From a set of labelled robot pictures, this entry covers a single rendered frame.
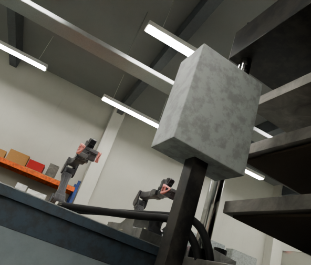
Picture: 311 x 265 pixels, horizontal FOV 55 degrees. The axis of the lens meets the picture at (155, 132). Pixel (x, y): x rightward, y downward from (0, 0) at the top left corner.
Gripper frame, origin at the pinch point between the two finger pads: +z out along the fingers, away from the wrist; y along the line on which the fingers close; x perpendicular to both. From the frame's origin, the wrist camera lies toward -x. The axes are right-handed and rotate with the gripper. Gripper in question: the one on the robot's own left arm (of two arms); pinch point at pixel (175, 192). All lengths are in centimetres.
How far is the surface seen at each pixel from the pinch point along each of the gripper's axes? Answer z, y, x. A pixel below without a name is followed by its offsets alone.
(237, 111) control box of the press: 91, -35, -10
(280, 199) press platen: 98, -15, 16
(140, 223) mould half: 26.1, -28.4, 30.5
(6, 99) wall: -559, -181, -189
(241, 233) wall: -495, 508, -126
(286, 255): 71, 22, 25
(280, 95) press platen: 89, -15, -30
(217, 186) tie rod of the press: 68, -19, 11
